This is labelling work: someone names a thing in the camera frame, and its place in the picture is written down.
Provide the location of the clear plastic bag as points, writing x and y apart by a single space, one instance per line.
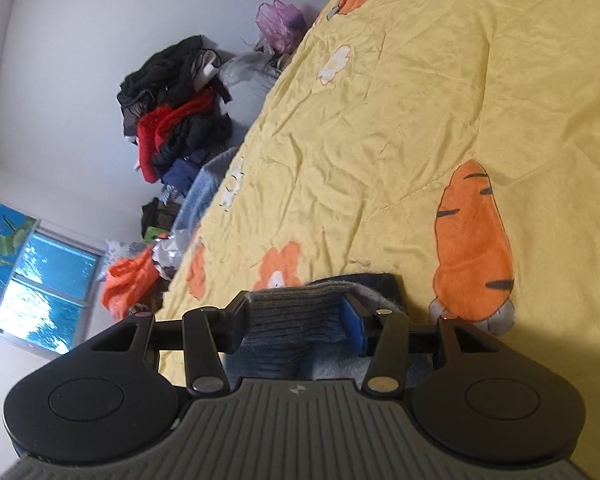
250 72

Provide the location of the navy garment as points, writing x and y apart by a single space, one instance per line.
180 175

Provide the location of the floral blue curtain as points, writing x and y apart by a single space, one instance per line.
0 260

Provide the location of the black clothes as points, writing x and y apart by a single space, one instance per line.
165 72

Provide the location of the pink plastic bag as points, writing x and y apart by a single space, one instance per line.
280 22

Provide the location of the orange plastic bag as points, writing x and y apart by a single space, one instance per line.
127 282

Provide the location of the silver crumpled bag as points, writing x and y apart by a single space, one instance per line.
170 250

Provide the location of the yellow carrot-print blanket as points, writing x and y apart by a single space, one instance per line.
380 135

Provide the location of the light blue knitted cloth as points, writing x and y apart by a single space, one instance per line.
200 195

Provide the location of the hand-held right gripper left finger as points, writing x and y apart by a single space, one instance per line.
204 345

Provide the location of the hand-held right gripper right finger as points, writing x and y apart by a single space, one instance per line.
356 327

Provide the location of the window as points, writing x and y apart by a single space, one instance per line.
50 290

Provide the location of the grey-blue sweater with navy sleeves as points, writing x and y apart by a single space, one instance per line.
290 320

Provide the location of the red garment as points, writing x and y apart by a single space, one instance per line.
165 125

